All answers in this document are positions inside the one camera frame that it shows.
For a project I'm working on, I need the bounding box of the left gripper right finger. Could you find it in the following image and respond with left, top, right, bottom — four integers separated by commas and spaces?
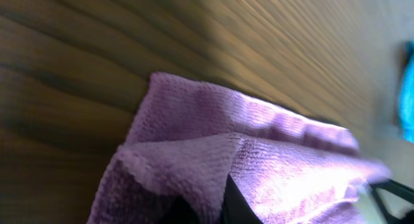
369, 180, 413, 224

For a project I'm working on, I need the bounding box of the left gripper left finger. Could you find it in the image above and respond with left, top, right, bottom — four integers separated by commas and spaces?
160, 175, 263, 224

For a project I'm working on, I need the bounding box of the purple microfiber cloth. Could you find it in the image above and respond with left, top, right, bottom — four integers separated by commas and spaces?
88, 73, 391, 223

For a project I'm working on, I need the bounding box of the blue microfiber cloth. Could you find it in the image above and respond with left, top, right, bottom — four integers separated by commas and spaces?
398, 41, 413, 143

